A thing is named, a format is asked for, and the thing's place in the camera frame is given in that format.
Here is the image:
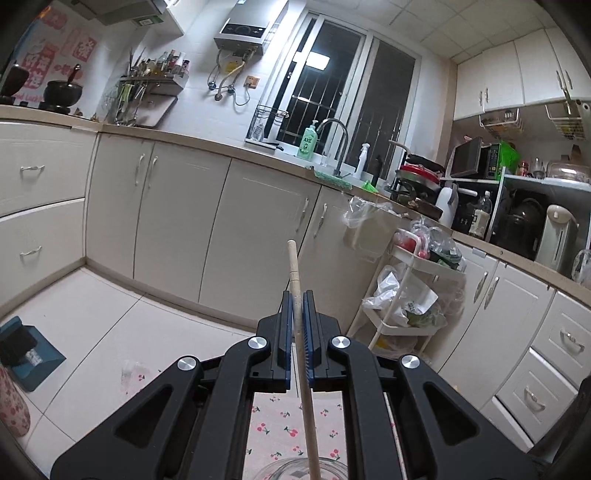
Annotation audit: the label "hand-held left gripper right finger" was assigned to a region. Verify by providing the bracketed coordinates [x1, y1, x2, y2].
[302, 290, 539, 480]

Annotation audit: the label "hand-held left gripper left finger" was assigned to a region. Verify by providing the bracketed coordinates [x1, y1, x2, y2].
[50, 291, 296, 480]

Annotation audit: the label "wooden chopstick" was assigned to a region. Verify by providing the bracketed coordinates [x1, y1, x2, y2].
[286, 239, 322, 480]

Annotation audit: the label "clear glass jar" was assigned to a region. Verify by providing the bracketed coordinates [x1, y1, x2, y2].
[254, 455, 349, 480]

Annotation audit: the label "white rolling cart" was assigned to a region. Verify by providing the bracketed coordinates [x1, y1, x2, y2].
[348, 240, 467, 365]

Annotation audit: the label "hanging bin with plastic bag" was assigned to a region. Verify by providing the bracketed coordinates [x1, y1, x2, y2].
[342, 196, 402, 261]

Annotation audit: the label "green dish cloth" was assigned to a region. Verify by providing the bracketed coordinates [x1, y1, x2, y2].
[314, 168, 352, 189]

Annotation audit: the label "long white base cabinets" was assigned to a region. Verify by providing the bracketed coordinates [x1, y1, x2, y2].
[0, 117, 402, 333]

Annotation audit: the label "clear plastic wrapper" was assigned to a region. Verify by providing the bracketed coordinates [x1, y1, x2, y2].
[121, 360, 153, 393]

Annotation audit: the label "white spray bottle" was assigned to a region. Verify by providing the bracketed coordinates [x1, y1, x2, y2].
[353, 143, 371, 181]

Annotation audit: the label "stack of pans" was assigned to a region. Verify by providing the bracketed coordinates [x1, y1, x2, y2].
[390, 157, 446, 220]

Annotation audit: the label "white jug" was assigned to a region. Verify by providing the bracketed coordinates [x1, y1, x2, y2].
[435, 182, 459, 227]

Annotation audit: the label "green dish soap bottle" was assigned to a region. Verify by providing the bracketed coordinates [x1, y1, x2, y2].
[296, 120, 319, 161]

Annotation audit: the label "curved steel faucet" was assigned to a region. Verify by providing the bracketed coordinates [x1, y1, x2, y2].
[316, 119, 349, 178]

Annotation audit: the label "clear drink bottle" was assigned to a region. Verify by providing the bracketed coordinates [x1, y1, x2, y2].
[471, 191, 492, 238]

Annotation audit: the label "white base cabinets with drawers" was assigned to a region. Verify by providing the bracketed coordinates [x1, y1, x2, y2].
[434, 231, 591, 453]

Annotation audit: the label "black microwave oven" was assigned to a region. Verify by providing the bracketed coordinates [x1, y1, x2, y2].
[448, 137, 502, 181]

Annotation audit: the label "black rice cooker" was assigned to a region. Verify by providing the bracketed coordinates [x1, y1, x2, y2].
[496, 198, 546, 257]

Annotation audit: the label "blue dustpan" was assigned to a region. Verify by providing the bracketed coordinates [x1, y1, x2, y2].
[0, 316, 66, 393]

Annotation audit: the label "barred kitchen window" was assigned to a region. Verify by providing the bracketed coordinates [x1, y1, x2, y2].
[265, 11, 423, 160]

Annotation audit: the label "pale cutting board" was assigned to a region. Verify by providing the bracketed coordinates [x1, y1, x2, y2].
[137, 95, 178, 127]

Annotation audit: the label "white thermal water pot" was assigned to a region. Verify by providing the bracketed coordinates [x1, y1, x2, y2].
[536, 205, 579, 273]

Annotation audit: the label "green plastic bag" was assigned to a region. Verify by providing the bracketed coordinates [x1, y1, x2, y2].
[496, 141, 520, 178]

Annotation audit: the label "white counter shelf rack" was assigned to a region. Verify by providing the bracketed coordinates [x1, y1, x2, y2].
[438, 173, 591, 245]

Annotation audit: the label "clear dish cover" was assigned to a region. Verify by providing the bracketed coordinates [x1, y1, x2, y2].
[547, 159, 591, 183]

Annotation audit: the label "white upper cabinets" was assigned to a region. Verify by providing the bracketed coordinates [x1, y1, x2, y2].
[452, 25, 591, 121]

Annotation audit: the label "black wok on stove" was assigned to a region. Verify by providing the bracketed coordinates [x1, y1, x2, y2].
[44, 65, 85, 114]

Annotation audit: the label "range hood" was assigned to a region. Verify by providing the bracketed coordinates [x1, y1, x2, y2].
[74, 0, 169, 26]

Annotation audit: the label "black pot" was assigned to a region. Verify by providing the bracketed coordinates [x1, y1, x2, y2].
[0, 65, 29, 104]

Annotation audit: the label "water heater hoses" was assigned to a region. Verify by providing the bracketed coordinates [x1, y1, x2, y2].
[207, 48, 254, 107]

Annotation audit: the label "wall spice rack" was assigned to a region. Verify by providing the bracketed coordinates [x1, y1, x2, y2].
[117, 46, 191, 97]

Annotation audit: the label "small hanging wire basket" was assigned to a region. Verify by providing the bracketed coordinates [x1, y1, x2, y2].
[479, 108, 525, 134]

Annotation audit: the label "silver wall water heater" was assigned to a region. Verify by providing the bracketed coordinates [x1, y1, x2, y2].
[213, 0, 289, 56]

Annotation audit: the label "large hanging wire basket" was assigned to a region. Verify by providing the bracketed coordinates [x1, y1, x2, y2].
[545, 99, 589, 139]

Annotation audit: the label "pink wall stickers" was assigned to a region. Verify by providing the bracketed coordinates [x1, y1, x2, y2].
[14, 9, 98, 93]

